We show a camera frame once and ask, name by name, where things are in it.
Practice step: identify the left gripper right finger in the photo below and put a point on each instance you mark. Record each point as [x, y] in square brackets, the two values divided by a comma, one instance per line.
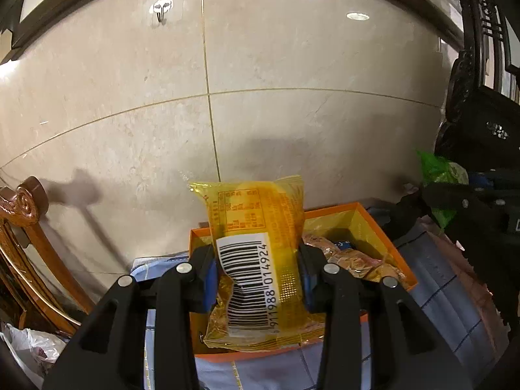
[406, 349]

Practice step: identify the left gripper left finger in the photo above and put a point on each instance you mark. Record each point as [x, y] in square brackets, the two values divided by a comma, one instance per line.
[108, 350]

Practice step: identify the green pea snack bag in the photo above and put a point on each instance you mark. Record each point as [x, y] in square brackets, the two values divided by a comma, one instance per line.
[437, 169]

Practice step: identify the clear bag brown pastry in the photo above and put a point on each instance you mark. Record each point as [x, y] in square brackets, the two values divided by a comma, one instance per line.
[360, 265]

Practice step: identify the yellow cake packet with barcode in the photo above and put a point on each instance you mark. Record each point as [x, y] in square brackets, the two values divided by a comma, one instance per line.
[256, 227]

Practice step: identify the blue checked tablecloth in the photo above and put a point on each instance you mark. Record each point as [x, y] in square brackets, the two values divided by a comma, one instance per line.
[440, 295]

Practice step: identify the white plastic shopping bag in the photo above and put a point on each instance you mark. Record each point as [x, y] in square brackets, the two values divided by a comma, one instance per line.
[36, 350]

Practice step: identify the dark carved wooden furniture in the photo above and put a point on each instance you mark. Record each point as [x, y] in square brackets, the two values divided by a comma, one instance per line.
[481, 128]

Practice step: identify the carved brown wooden chair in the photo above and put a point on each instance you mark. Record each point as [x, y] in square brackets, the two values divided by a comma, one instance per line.
[32, 269]

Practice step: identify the metal wall hook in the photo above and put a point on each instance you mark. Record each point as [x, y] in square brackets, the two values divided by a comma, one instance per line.
[159, 9]

